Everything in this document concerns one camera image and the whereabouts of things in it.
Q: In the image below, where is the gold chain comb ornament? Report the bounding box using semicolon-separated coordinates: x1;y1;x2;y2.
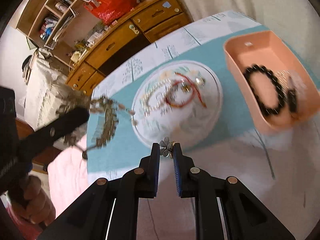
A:
55;90;137;160

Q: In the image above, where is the silver flower brooch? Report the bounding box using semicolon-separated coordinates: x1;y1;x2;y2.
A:
159;137;175;159

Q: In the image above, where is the white pearl necklace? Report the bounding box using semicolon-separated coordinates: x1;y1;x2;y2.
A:
139;78;181;117

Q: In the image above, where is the black bead bracelet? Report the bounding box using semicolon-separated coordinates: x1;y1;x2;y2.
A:
242;64;298;117

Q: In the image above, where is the left human hand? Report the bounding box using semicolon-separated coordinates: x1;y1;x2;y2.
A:
8;175;56;226

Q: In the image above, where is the pink blanket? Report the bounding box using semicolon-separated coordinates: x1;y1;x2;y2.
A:
48;135;119;216

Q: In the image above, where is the white lace-covered furniture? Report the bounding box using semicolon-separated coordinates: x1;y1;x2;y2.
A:
24;51;74;130

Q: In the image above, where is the wooden bookshelf hutch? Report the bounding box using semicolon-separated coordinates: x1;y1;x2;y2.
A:
15;0;108;51

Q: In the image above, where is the pink plastic tray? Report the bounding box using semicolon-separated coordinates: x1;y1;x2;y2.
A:
223;30;319;134

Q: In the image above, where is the tree-print tablecloth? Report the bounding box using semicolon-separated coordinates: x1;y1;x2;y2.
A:
47;10;320;240

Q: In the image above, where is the small gold charm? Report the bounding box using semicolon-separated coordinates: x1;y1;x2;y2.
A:
181;82;192;93

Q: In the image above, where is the round pearl brooch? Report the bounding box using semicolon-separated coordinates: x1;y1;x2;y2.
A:
195;76;206;87

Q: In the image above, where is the red plastic bag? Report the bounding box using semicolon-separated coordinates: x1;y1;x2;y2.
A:
84;0;138;25

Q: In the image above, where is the wooden desk with drawers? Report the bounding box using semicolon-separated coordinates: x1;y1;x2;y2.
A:
66;0;192;95

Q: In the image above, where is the white floral curtain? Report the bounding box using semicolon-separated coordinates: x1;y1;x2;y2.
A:
184;0;319;59

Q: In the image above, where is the red cord bracelet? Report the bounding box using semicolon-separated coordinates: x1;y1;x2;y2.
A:
163;71;208;110

